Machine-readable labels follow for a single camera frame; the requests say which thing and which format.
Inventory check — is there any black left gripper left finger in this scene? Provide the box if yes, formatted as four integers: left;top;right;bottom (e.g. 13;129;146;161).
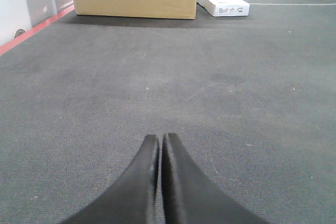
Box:
62;134;160;223

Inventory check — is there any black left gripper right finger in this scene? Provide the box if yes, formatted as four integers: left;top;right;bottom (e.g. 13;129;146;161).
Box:
161;133;266;223

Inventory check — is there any long white carton box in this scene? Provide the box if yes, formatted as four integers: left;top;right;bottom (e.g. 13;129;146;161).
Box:
197;0;250;17

